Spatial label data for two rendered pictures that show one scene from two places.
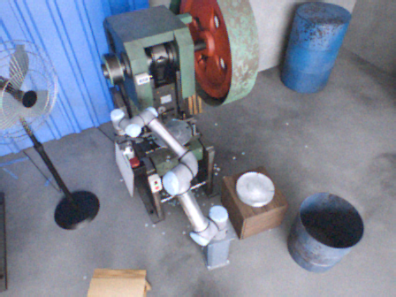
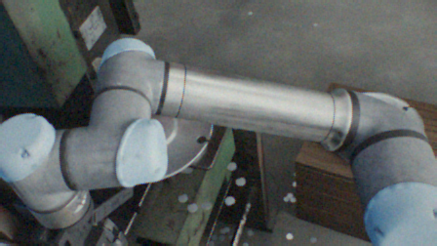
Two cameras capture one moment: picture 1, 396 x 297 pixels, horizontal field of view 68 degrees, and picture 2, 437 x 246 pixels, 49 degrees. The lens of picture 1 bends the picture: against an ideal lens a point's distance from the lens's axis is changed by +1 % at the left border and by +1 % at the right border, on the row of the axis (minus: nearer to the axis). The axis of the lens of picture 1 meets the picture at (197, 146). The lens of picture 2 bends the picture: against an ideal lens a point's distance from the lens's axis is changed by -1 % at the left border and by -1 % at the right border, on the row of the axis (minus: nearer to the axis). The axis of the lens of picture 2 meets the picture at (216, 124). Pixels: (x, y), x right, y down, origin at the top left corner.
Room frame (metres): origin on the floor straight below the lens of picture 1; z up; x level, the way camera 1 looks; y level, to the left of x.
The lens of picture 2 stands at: (0.82, 0.50, 1.57)
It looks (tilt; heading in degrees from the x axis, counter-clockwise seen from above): 48 degrees down; 324
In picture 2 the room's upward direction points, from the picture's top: 12 degrees counter-clockwise
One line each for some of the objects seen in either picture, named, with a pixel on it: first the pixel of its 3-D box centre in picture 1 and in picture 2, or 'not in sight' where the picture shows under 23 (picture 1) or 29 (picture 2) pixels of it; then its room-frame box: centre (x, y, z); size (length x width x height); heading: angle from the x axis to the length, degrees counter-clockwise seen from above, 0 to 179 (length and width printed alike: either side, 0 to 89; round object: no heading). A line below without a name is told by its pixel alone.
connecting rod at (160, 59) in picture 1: (157, 65); not in sight; (1.62, 0.24, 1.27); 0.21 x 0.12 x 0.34; 27
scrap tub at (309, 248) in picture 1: (320, 234); not in sight; (0.96, -0.89, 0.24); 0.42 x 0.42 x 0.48
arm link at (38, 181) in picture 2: (118, 119); (37, 163); (1.26, 0.45, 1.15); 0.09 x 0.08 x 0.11; 48
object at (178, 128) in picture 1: (171, 133); (148, 129); (1.51, 0.19, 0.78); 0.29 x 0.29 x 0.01
